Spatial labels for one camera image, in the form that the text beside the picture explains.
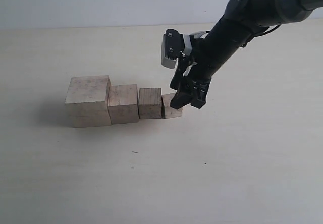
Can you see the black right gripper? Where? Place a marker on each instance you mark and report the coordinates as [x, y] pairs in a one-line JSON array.
[[194, 72]]

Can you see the smallest wooden cube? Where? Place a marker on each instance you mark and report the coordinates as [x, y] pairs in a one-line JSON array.
[[167, 110]]

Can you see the ridged medium wooden cube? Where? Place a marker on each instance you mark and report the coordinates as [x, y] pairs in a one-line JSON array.
[[150, 103]]

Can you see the second largest wooden cube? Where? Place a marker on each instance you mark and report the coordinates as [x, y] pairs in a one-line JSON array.
[[123, 104]]

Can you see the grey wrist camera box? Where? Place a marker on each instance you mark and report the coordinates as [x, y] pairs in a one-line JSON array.
[[173, 46]]

